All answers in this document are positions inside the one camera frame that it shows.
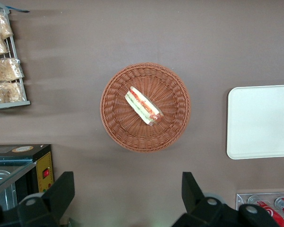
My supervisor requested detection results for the black food warmer yellow panel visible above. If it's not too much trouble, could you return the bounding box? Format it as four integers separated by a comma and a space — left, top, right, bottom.
0, 143, 55, 211

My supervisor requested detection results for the clear acrylic bottle rack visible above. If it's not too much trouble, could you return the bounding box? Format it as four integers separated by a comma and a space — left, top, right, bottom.
236, 192, 284, 227

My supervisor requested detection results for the blue tape strip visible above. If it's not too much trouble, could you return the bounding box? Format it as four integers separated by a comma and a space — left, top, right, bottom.
8, 6, 30, 14

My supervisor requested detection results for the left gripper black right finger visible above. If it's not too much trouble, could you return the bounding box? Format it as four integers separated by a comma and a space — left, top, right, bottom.
171, 171, 239, 227

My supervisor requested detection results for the stainless steel warmer pan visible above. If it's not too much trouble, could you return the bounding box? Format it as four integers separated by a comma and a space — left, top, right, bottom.
0, 165, 18, 211

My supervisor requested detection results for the grey wire rack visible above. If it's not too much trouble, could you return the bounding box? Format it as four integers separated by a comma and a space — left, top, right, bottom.
0, 6, 31, 111

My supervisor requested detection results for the round brown wicker basket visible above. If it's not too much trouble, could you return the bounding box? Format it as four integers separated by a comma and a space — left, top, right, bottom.
99, 62, 192, 153

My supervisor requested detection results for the beige plastic tray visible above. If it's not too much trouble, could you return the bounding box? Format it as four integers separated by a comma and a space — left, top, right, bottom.
226, 84, 284, 160

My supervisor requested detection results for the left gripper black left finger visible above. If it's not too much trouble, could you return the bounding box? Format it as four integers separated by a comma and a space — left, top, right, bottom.
16, 171, 75, 227

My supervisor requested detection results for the triangular wrapped sandwich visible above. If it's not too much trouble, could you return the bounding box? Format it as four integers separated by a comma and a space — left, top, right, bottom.
124, 86, 163, 126

